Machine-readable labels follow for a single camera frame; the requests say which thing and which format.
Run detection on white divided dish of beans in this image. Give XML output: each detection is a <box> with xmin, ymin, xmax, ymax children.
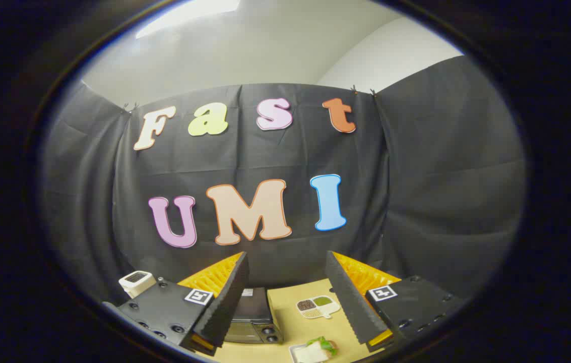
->
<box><xmin>296</xmin><ymin>295</ymin><xmax>341</xmax><ymax>320</ymax></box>

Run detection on white rectangular plate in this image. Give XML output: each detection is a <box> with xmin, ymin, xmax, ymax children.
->
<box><xmin>289</xmin><ymin>343</ymin><xmax>336</xmax><ymax>363</ymax></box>

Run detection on white bread lettuce sandwich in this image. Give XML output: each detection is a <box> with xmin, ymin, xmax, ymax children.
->
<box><xmin>295</xmin><ymin>337</ymin><xmax>339</xmax><ymax>363</ymax></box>

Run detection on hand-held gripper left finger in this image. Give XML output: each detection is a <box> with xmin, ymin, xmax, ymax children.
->
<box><xmin>103</xmin><ymin>251</ymin><xmax>250</xmax><ymax>357</ymax></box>

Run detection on black toaster oven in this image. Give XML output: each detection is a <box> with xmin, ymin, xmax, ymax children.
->
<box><xmin>225</xmin><ymin>287</ymin><xmax>284</xmax><ymax>345</ymax></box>

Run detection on white small appliance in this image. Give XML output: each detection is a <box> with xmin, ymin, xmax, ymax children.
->
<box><xmin>118</xmin><ymin>271</ymin><xmax>157</xmax><ymax>299</ymax></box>

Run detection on black backdrop cloth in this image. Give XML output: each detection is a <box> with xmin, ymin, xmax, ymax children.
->
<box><xmin>38</xmin><ymin>55</ymin><xmax>527</xmax><ymax>303</ymax></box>

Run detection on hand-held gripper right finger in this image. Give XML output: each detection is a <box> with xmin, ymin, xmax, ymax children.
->
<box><xmin>325</xmin><ymin>250</ymin><xmax>467</xmax><ymax>353</ymax></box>

